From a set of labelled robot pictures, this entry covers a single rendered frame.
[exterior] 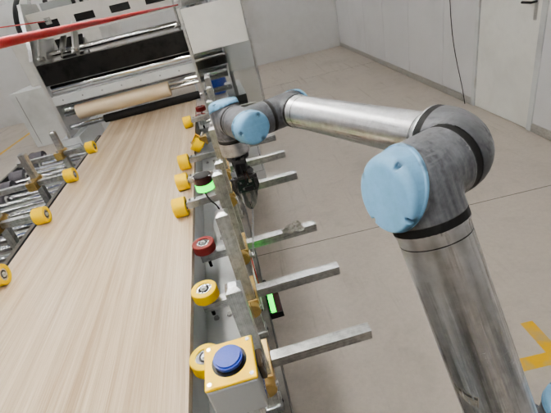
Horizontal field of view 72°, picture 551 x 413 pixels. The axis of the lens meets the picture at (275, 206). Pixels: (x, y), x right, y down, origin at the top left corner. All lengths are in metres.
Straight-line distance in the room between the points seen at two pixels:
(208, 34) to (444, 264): 3.01
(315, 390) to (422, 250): 1.45
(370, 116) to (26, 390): 1.05
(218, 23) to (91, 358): 2.75
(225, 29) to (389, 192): 2.94
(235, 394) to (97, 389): 0.60
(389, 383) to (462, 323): 1.34
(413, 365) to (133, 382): 1.34
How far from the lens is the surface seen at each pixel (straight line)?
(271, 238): 1.38
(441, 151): 0.58
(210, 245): 1.35
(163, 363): 1.05
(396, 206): 0.55
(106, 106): 3.60
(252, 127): 1.00
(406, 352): 2.06
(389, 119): 0.76
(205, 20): 3.38
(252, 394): 0.55
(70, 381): 1.16
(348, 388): 1.95
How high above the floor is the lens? 1.64
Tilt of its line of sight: 30 degrees down
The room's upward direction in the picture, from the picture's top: 14 degrees counter-clockwise
